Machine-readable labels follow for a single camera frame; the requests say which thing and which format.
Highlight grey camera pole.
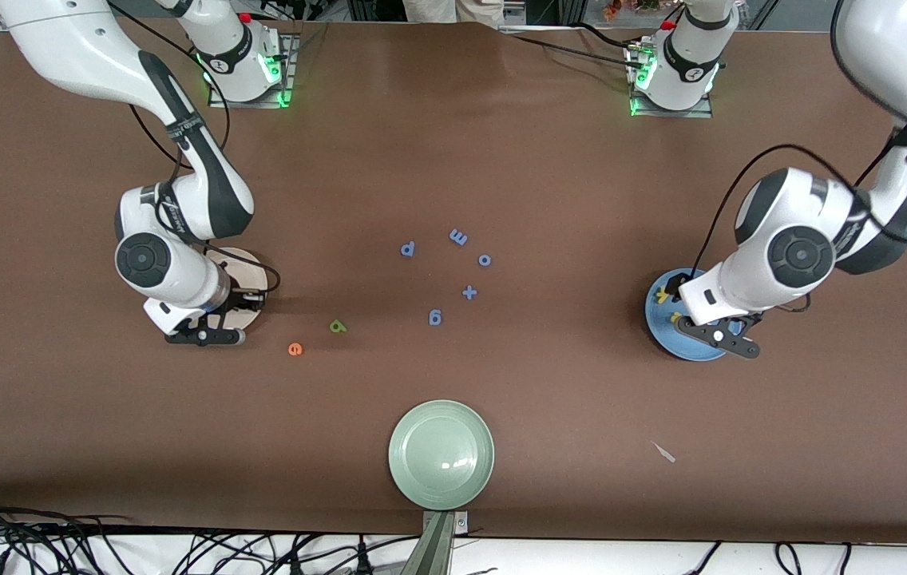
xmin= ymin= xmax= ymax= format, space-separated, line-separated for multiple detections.
xmin=402 ymin=511 xmax=456 ymax=575

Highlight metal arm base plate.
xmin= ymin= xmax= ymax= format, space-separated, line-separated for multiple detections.
xmin=208 ymin=32 xmax=300 ymax=109
xmin=628 ymin=36 xmax=715 ymax=119

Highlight brown table cover sheet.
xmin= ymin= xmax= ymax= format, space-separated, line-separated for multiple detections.
xmin=0 ymin=18 xmax=907 ymax=548

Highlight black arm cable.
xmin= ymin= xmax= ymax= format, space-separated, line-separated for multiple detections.
xmin=693 ymin=0 xmax=907 ymax=312
xmin=106 ymin=0 xmax=283 ymax=300

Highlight metal pole bracket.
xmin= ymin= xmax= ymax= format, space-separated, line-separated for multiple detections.
xmin=422 ymin=511 xmax=469 ymax=534

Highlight person's beige trousers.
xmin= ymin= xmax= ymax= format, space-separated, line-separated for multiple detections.
xmin=402 ymin=0 xmax=502 ymax=30

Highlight blue plate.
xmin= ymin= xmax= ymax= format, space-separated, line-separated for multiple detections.
xmin=644 ymin=268 xmax=742 ymax=362

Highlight beige brown plate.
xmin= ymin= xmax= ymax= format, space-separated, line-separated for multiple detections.
xmin=206 ymin=247 xmax=269 ymax=332

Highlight pale green plate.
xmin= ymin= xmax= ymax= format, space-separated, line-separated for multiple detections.
xmin=388 ymin=400 xmax=496 ymax=511

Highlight black cable on table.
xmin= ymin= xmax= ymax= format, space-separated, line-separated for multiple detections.
xmin=501 ymin=30 xmax=646 ymax=73
xmin=573 ymin=24 xmax=638 ymax=53

